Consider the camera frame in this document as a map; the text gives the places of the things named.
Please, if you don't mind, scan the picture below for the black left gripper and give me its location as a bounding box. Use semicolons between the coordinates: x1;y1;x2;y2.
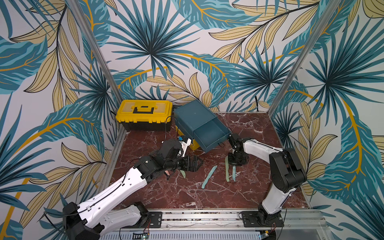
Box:
165;154;205;172

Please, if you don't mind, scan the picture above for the green fruit knife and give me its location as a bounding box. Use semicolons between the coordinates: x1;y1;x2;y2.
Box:
225;156;230;182
180;170;186;179

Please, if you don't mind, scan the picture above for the teal fruit knife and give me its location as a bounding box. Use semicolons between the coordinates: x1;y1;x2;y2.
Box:
232;166;237;182
202;166;218;189

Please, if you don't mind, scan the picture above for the yellow bottom drawer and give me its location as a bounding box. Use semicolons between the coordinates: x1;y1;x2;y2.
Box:
176;128;200;151

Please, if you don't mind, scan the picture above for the teal drawer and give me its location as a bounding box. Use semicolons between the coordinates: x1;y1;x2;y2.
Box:
193;118;230;153

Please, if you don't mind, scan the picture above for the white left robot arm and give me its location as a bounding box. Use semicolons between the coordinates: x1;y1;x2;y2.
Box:
63;140;204;240

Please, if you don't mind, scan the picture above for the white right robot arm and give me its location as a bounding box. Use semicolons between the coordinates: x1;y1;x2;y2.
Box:
228;134;307;226

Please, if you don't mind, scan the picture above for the teal and yellow drawer cabinet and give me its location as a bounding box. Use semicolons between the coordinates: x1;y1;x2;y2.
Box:
174;100;218;140

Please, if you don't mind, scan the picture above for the yellow black toolbox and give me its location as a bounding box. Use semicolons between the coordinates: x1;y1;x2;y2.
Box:
116;100;173;132

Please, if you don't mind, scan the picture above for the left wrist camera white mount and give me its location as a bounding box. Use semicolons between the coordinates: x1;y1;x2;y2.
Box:
178;136;192;157

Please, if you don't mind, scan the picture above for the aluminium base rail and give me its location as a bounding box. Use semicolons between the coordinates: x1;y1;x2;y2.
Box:
102;209;334;240

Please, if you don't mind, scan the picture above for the aluminium corner post right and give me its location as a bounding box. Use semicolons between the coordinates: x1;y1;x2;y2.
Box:
268;0;341;117

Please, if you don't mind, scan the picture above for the aluminium corner post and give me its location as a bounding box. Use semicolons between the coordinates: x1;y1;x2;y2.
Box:
67;0;123;105
268;0;341;117

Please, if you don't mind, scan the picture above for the aluminium corner post left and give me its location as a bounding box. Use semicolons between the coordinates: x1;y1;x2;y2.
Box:
67;0;123;105

